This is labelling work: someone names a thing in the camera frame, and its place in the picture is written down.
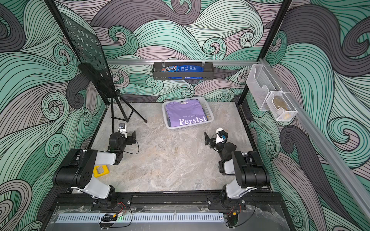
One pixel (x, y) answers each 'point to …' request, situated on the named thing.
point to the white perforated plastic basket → (205, 107)
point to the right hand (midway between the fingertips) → (215, 130)
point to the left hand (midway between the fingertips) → (127, 130)
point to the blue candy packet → (183, 68)
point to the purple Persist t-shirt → (185, 112)
